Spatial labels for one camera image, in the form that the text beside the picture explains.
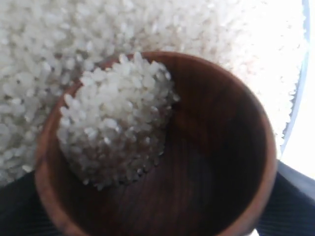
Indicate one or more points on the rice heap on plate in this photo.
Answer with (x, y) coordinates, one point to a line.
(44, 43)

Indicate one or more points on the large steel plate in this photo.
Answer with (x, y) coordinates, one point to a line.
(296, 101)

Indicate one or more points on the rice inside wooden cup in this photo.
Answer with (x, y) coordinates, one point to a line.
(112, 129)

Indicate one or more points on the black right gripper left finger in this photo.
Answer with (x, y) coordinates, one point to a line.
(21, 213)

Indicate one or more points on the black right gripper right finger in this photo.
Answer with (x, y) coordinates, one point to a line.
(291, 208)

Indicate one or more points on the brown wooden cup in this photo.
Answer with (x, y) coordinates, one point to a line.
(214, 179)

